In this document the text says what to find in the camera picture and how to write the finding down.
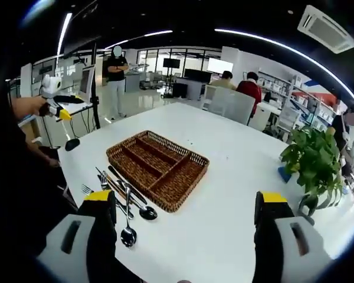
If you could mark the white display screen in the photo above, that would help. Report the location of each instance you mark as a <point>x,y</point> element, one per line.
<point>221,65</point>

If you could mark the person's black clothed body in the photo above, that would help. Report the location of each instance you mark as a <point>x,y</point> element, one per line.
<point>26,191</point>

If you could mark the ceiling air conditioner vent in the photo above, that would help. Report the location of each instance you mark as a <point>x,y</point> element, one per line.
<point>327,29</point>

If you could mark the person's right hand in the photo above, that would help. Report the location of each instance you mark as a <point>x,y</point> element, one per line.
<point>185,281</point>

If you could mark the white chair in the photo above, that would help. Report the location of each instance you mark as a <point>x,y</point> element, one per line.
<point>233,103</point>

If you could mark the steel table knife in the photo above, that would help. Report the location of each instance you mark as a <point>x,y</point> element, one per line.
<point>127,213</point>
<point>127,184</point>

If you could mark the white storage shelf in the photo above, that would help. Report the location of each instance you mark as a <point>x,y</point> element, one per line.
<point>298,97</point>

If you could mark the brown wicker storage tray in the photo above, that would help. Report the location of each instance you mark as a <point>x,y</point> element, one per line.
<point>165,182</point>

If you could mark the blue box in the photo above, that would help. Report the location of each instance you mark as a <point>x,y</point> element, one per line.
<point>284,174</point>

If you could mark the ceiling light strip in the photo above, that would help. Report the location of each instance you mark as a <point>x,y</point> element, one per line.
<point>162,32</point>
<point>65,29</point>
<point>224,30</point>

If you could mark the black computer mouse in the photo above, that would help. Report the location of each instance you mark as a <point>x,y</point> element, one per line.
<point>72,144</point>

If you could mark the black monitor on stand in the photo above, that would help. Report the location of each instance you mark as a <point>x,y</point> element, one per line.
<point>171,63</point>

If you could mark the black tripod stand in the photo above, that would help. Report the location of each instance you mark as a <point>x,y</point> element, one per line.
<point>95,88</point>

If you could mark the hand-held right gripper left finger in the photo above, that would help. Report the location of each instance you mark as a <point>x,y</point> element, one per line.
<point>68,250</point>

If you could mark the green potted plant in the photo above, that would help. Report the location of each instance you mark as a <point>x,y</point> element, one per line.
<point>312,153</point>

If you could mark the black desk monitor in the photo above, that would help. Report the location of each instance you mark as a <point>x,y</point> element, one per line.
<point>198,76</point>

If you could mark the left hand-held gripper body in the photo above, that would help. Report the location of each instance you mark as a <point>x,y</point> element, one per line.
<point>54,85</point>

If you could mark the steel spoon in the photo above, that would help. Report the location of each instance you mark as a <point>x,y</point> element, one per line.
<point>128,237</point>
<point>148,213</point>

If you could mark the white laptop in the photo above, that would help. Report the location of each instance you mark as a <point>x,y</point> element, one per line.
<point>87,79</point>

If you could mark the dark curved device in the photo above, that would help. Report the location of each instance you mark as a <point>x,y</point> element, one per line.
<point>306,212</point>

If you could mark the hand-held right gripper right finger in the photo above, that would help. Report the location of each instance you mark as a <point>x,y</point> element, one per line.
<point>309,256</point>

